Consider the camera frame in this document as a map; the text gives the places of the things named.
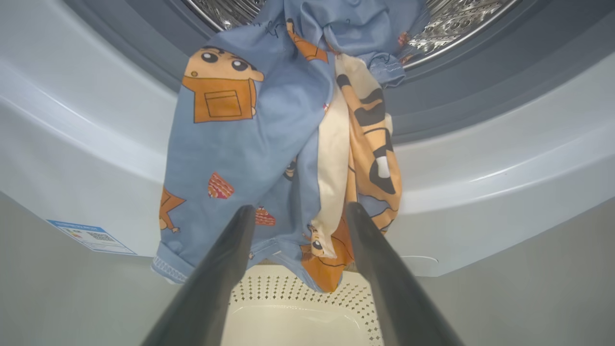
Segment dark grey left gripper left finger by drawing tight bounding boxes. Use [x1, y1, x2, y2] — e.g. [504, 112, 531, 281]
[142, 205, 256, 346]

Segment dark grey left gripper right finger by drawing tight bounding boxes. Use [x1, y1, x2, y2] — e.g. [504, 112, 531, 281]
[346, 202, 464, 346]

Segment blue cartoon print garment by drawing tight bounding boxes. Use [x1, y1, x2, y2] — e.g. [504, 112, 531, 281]
[151, 0, 431, 294]

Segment cream orange tiger print garment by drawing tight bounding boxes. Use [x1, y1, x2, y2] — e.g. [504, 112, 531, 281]
[300, 53, 402, 294]

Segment cream perforated laundry basket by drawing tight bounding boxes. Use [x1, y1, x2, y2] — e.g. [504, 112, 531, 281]
[221, 259, 385, 346]

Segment white front-load washing machine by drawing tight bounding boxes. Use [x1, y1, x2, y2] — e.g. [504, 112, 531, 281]
[0, 0, 615, 277]

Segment round white filter cover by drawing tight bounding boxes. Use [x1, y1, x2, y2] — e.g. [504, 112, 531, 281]
[401, 255, 439, 268]

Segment blue energy label sticker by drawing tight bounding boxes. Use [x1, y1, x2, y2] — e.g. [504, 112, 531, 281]
[47, 220, 137, 255]

